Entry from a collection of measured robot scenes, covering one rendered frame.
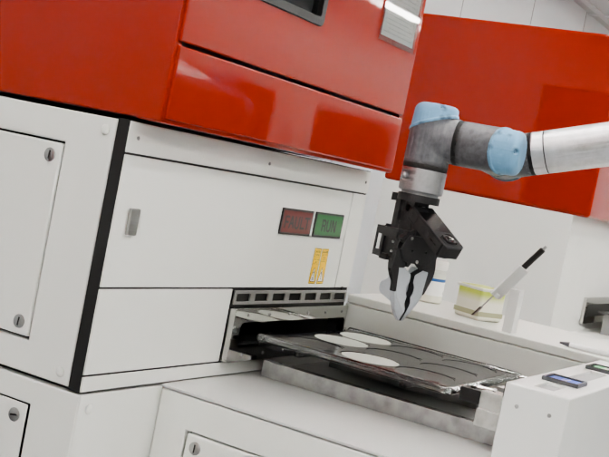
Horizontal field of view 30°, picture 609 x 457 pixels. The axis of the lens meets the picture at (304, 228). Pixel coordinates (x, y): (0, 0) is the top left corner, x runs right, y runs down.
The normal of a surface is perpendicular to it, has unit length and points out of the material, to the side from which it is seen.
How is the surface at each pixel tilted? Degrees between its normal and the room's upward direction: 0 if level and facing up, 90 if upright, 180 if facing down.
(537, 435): 90
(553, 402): 90
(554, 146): 84
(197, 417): 90
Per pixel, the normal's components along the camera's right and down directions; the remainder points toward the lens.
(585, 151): -0.32, 0.29
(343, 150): 0.86, 0.19
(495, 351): -0.47, -0.04
